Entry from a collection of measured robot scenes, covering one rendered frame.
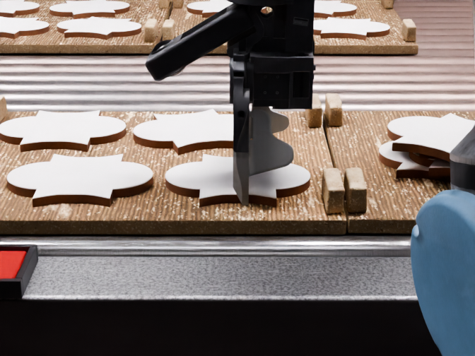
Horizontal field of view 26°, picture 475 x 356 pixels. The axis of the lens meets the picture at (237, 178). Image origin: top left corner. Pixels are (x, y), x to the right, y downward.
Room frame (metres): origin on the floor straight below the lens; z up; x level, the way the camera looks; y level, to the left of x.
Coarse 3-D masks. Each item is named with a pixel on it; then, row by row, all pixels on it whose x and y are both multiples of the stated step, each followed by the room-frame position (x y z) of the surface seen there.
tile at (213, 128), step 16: (208, 112) 1.21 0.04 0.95; (144, 128) 1.15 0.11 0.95; (160, 128) 1.15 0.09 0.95; (176, 128) 1.15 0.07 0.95; (192, 128) 1.15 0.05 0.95; (208, 128) 1.15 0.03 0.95; (224, 128) 1.15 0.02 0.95; (144, 144) 1.11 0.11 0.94; (160, 144) 1.10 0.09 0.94; (176, 144) 1.09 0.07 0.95; (192, 144) 1.09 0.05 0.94; (208, 144) 1.10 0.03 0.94; (224, 144) 1.10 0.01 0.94
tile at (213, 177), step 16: (208, 160) 1.03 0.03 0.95; (224, 160) 1.03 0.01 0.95; (176, 176) 0.99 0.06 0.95; (192, 176) 0.99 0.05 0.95; (208, 176) 0.99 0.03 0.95; (224, 176) 0.99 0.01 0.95; (256, 176) 0.99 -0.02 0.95; (272, 176) 0.99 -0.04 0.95; (288, 176) 0.99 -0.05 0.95; (304, 176) 0.99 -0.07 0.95; (176, 192) 0.96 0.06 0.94; (192, 192) 0.95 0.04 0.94; (208, 192) 0.94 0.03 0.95; (224, 192) 0.94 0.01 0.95; (256, 192) 0.94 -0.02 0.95; (272, 192) 0.94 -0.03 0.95; (288, 192) 0.96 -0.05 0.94
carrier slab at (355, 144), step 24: (360, 120) 1.21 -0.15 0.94; (384, 120) 1.21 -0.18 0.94; (336, 144) 1.12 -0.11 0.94; (360, 144) 1.12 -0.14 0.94; (360, 168) 1.04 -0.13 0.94; (384, 168) 1.04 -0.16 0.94; (384, 192) 0.97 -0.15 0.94; (408, 192) 0.97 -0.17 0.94; (432, 192) 0.97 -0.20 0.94; (360, 216) 0.91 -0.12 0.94; (384, 216) 0.91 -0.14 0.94; (408, 216) 0.91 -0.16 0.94
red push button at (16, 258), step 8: (0, 256) 0.83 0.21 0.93; (8, 256) 0.83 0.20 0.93; (16, 256) 0.83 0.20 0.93; (24, 256) 0.83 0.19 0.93; (0, 264) 0.81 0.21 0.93; (8, 264) 0.81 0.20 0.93; (16, 264) 0.81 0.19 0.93; (0, 272) 0.80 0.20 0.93; (8, 272) 0.80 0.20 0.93; (16, 272) 0.80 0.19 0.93
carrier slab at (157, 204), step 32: (128, 128) 1.18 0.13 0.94; (288, 128) 1.18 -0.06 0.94; (320, 128) 1.18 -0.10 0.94; (0, 160) 1.06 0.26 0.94; (32, 160) 1.06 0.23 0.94; (128, 160) 1.06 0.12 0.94; (160, 160) 1.06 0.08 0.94; (192, 160) 1.06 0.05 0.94; (320, 160) 1.06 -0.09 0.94; (0, 192) 0.97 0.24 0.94; (160, 192) 0.97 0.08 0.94; (320, 192) 0.97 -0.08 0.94; (0, 224) 0.90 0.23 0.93; (32, 224) 0.90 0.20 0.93; (64, 224) 0.90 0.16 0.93; (96, 224) 0.90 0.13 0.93; (128, 224) 0.90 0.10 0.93; (160, 224) 0.90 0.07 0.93; (192, 224) 0.90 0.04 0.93; (224, 224) 0.90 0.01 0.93; (256, 224) 0.90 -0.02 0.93; (288, 224) 0.90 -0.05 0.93; (320, 224) 0.90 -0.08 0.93
